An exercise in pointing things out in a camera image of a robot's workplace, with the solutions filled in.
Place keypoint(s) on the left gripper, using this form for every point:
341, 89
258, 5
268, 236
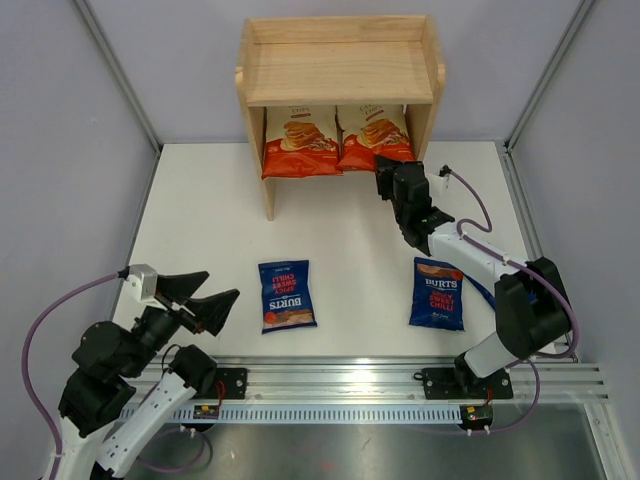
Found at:
175, 308

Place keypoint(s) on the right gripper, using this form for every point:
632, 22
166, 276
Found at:
392, 176

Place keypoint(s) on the cassava chips bag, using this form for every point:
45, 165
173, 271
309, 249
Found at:
372, 130
301, 141

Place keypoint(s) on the blue Burts chilli bag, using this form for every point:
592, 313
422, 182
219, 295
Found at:
285, 296
437, 296

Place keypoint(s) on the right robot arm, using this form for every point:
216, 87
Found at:
531, 306

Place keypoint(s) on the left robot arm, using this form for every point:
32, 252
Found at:
90, 445

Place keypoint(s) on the wooden two-tier shelf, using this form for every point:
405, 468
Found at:
339, 60

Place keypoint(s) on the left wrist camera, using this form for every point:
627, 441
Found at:
140, 284

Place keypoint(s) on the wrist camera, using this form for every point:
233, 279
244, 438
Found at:
439, 182
140, 284

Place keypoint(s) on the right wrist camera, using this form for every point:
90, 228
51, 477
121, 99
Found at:
439, 182

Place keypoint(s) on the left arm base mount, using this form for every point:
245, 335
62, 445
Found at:
230, 385

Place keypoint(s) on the aluminium mounting rail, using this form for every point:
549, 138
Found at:
323, 390

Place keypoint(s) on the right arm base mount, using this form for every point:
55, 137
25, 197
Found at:
447, 383

